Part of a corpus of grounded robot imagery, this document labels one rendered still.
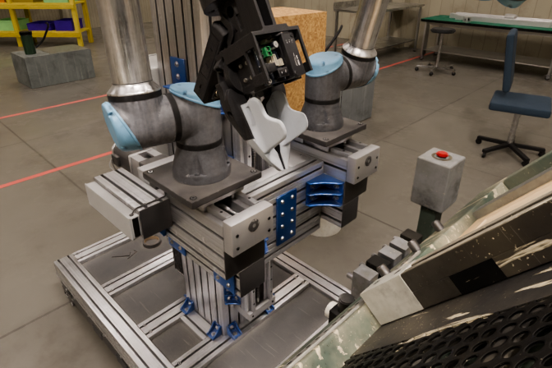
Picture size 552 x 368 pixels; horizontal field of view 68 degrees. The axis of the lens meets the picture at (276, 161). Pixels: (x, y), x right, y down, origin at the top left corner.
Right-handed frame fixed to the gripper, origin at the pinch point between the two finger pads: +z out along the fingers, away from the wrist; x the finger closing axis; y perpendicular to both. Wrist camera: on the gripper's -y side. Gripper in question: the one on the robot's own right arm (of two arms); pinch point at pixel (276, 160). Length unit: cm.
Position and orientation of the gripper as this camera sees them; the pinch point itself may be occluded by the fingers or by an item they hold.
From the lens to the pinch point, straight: 50.0
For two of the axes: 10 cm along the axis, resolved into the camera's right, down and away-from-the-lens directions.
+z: 3.3, 9.4, 1.0
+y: 6.3, -1.4, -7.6
